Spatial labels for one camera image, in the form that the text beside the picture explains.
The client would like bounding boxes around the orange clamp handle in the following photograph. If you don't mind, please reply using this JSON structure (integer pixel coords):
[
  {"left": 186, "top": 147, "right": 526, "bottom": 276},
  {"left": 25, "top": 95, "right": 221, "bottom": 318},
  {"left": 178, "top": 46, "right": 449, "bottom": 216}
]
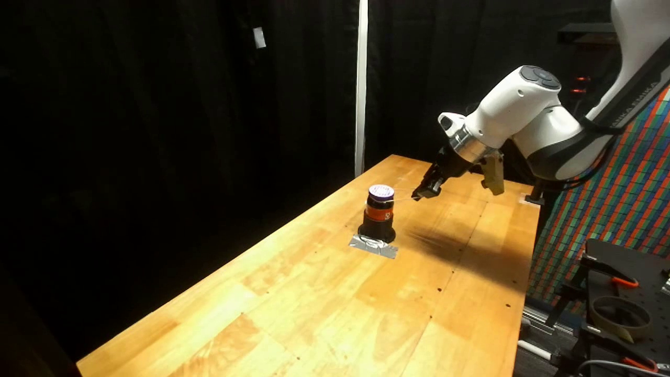
[
  {"left": 621, "top": 356, "right": 659, "bottom": 372},
  {"left": 610, "top": 275, "right": 641, "bottom": 290}
]

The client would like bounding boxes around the silver foil piece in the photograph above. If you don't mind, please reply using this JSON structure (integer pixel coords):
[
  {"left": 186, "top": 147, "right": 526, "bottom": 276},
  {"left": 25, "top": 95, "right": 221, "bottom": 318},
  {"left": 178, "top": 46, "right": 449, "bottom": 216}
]
[{"left": 348, "top": 234, "right": 400, "bottom": 261}]

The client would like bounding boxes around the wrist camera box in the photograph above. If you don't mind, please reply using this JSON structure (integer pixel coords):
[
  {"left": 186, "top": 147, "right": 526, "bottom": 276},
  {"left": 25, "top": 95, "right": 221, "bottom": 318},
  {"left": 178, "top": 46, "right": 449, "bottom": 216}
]
[{"left": 480, "top": 148, "right": 507, "bottom": 196}]

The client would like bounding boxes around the striped colourful cloth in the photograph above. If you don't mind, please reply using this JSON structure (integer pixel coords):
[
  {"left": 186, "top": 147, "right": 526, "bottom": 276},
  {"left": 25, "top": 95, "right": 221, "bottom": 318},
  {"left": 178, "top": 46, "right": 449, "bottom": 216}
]
[{"left": 528, "top": 81, "right": 670, "bottom": 309}]

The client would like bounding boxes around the dark jar with purple lid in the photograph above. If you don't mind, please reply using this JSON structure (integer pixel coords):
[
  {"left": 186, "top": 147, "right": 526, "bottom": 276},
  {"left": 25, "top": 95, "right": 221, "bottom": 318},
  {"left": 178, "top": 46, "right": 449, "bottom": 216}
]
[{"left": 359, "top": 183, "right": 397, "bottom": 245}]

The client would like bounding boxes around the grey tape roll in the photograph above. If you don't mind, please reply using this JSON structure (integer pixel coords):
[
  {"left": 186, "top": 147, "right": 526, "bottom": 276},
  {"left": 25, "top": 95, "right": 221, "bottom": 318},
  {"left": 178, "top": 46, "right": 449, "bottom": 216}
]
[{"left": 587, "top": 293, "right": 654, "bottom": 345}]

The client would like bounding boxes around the black mounting platform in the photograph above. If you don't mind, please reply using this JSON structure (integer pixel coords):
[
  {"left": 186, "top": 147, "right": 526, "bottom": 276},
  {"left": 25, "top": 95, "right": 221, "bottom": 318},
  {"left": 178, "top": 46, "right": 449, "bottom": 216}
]
[{"left": 520, "top": 239, "right": 670, "bottom": 377}]

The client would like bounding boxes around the black shelf with red lights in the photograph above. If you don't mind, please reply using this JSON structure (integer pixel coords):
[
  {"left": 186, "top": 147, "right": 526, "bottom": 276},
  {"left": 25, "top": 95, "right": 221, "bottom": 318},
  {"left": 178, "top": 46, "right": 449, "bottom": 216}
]
[{"left": 555, "top": 21, "right": 620, "bottom": 100}]

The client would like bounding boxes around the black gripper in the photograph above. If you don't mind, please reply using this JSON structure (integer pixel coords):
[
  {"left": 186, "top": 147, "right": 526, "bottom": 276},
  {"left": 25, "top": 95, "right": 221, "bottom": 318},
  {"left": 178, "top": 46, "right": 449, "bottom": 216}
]
[{"left": 411, "top": 147, "right": 485, "bottom": 202}]

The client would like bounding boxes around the white vertical pole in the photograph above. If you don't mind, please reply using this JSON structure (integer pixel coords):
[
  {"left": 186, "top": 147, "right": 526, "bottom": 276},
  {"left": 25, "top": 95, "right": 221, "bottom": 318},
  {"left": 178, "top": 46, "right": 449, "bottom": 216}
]
[{"left": 352, "top": 0, "right": 373, "bottom": 178}]

